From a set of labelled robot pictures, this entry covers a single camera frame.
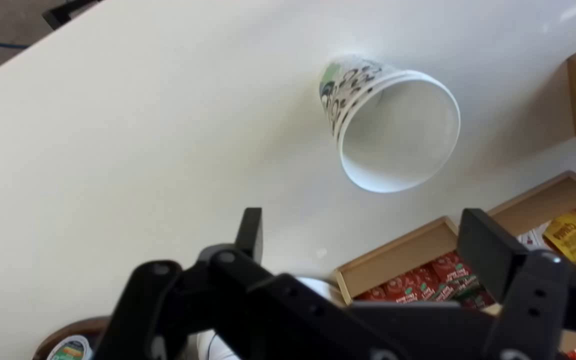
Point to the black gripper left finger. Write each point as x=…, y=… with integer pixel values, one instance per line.
x=226, y=290

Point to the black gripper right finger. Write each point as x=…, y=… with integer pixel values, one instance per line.
x=535, y=288

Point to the wooden condiment organizer rack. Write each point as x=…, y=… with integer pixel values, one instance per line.
x=418, y=288

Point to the wire coffee pod carousel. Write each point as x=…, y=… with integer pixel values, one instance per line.
x=75, y=340

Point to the round white cup tray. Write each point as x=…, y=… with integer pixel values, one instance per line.
x=320, y=296

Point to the patterned paper cup from cabinet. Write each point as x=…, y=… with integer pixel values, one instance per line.
x=400, y=135

